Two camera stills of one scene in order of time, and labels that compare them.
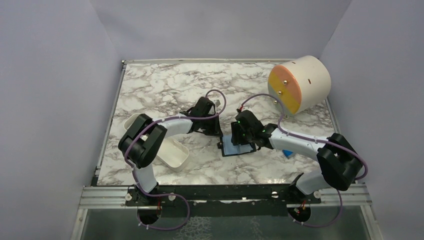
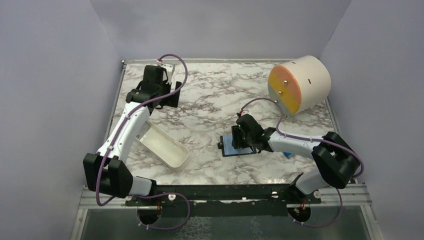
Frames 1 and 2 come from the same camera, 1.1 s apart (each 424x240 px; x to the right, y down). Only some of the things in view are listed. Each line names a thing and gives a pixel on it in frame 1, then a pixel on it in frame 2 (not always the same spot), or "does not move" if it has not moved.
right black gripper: [236, 138] does not move
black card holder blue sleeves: [228, 149] does not move
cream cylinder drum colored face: [299, 84] does not move
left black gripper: [216, 130] → [171, 100]
